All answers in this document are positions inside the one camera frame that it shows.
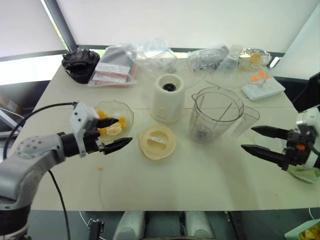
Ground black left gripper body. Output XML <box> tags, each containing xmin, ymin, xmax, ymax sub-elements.
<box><xmin>83</xmin><ymin>117</ymin><xmax>107</xmax><ymax>154</ymax></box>

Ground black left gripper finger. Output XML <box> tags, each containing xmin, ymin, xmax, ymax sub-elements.
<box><xmin>98</xmin><ymin>117</ymin><xmax>120</xmax><ymax>129</ymax></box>
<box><xmin>103</xmin><ymin>137</ymin><xmax>134</xmax><ymax>156</ymax></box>

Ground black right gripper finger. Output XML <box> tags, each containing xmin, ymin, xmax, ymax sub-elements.
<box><xmin>250</xmin><ymin>125</ymin><xmax>290</xmax><ymax>140</ymax></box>
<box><xmin>240</xmin><ymin>144</ymin><xmax>287</xmax><ymax>168</ymax></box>

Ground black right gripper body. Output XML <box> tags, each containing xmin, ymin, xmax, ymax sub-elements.
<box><xmin>281</xmin><ymin>128</ymin><xmax>314</xmax><ymax>172</ymax></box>

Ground cream blender lid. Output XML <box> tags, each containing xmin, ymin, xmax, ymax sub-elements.
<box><xmin>137</xmin><ymin>124</ymin><xmax>177</xmax><ymax>161</ymax></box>

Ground clear blender jar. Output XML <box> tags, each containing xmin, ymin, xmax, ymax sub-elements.
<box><xmin>188</xmin><ymin>85</ymin><xmax>261</xmax><ymax>145</ymax></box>

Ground pale orange slice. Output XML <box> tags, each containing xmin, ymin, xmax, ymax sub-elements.
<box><xmin>105</xmin><ymin>124</ymin><xmax>124</xmax><ymax>137</ymax></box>

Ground clear glass bowl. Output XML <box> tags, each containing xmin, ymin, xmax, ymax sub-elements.
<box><xmin>93</xmin><ymin>100</ymin><xmax>135</xmax><ymax>142</ymax></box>

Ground green towel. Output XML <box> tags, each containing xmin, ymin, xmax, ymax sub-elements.
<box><xmin>288</xmin><ymin>165</ymin><xmax>320</xmax><ymax>185</ymax></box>

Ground white power strip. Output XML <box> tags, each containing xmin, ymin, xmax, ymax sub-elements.
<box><xmin>240</xmin><ymin>79</ymin><xmax>287</xmax><ymax>102</ymax></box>

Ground plastic bag with red strips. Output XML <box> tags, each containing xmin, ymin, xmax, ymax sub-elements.
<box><xmin>87</xmin><ymin>45</ymin><xmax>139</xmax><ymax>89</ymax></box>

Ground black chair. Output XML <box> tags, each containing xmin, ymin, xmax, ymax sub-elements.
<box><xmin>291</xmin><ymin>71</ymin><xmax>320</xmax><ymax>114</ymax></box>

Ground white blender base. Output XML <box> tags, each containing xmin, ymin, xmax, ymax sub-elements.
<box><xmin>149</xmin><ymin>73</ymin><xmax>187</xmax><ymax>124</ymax></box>

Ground black crumpled bag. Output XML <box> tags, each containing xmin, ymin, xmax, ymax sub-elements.
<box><xmin>61</xmin><ymin>48</ymin><xmax>101</xmax><ymax>85</ymax></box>

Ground green plastic bin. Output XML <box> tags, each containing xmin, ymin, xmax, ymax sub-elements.
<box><xmin>284</xmin><ymin>219</ymin><xmax>320</xmax><ymax>240</ymax></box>

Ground white rounded shape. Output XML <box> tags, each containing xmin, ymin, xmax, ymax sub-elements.
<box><xmin>112</xmin><ymin>210</ymin><xmax>146</xmax><ymax>240</ymax></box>
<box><xmin>185</xmin><ymin>210</ymin><xmax>216</xmax><ymax>240</ymax></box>

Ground orange peels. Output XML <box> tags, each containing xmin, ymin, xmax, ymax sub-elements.
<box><xmin>298</xmin><ymin>224</ymin><xmax>320</xmax><ymax>240</ymax></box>

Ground clear plastic container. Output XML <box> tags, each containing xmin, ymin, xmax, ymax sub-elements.
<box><xmin>220</xmin><ymin>44</ymin><xmax>245</xmax><ymax>73</ymax></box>

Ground large clear plastic bag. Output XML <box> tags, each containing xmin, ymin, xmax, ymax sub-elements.
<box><xmin>122</xmin><ymin>36</ymin><xmax>179</xmax><ymax>74</ymax></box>

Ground black clamp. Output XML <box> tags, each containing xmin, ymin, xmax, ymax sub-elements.
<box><xmin>88</xmin><ymin>218</ymin><xmax>105</xmax><ymax>240</ymax></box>

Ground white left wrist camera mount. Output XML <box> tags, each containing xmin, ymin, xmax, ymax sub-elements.
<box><xmin>69</xmin><ymin>101</ymin><xmax>100</xmax><ymax>158</ymax></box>

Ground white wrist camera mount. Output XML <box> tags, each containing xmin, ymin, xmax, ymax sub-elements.
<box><xmin>295</xmin><ymin>106</ymin><xmax>320</xmax><ymax>170</ymax></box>
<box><xmin>69</xmin><ymin>101</ymin><xmax>100</xmax><ymax>158</ymax></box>

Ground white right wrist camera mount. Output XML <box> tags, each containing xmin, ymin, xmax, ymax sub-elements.
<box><xmin>295</xmin><ymin>106</ymin><xmax>320</xmax><ymax>170</ymax></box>

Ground white window handle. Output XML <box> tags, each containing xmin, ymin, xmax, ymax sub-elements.
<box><xmin>269</xmin><ymin>56</ymin><xmax>281</xmax><ymax>69</ymax></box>

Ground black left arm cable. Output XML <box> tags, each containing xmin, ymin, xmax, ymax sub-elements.
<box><xmin>2</xmin><ymin>101</ymin><xmax>78</xmax><ymax>240</ymax></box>

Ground grey metal frame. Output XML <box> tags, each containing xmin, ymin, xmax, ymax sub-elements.
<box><xmin>0</xmin><ymin>100</ymin><xmax>26</xmax><ymax>139</ymax></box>

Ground clear bag with cables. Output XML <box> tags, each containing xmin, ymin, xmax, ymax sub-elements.
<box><xmin>187</xmin><ymin>44</ymin><xmax>230</xmax><ymax>74</ymax></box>

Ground dark grey window post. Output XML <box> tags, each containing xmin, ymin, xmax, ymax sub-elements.
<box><xmin>40</xmin><ymin>0</ymin><xmax>79</xmax><ymax>51</ymax></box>

